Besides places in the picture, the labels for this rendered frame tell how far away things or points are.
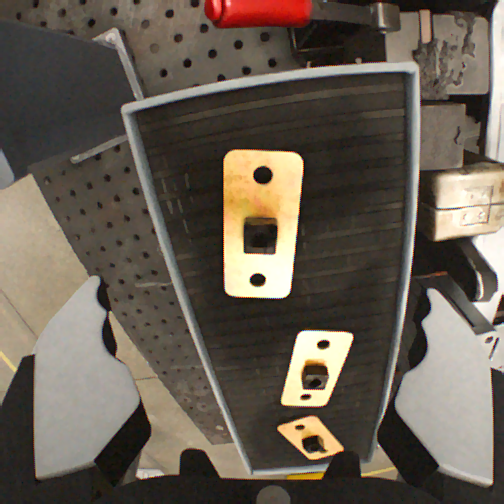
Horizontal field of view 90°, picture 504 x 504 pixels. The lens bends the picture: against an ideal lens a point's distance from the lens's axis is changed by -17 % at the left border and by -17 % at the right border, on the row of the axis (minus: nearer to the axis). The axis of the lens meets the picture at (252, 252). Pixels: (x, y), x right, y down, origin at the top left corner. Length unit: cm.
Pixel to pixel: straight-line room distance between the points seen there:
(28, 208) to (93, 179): 114
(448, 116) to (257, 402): 26
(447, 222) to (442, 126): 9
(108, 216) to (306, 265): 61
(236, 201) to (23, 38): 33
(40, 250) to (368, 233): 184
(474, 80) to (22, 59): 42
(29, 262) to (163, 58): 161
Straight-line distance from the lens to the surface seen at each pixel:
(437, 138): 25
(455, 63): 28
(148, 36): 65
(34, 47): 42
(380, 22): 23
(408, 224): 17
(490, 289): 33
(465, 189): 30
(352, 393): 27
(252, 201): 15
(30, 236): 192
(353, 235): 17
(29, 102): 37
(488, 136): 40
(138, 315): 87
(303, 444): 31
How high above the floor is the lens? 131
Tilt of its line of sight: 62 degrees down
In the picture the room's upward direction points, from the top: 177 degrees counter-clockwise
